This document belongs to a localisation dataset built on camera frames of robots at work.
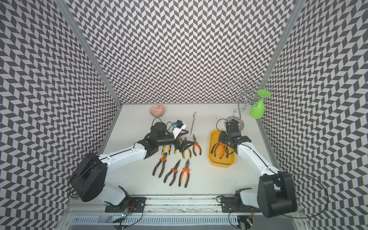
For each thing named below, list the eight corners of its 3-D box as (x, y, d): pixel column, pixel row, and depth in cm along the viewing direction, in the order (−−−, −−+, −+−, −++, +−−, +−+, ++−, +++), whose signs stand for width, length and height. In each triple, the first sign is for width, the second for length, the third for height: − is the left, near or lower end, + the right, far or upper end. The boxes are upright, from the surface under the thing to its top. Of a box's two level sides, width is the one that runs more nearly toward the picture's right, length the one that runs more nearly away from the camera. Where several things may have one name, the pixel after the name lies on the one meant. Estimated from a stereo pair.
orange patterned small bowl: (149, 117, 111) (148, 114, 109) (151, 107, 118) (150, 105, 115) (163, 117, 111) (163, 114, 109) (165, 107, 118) (164, 105, 115)
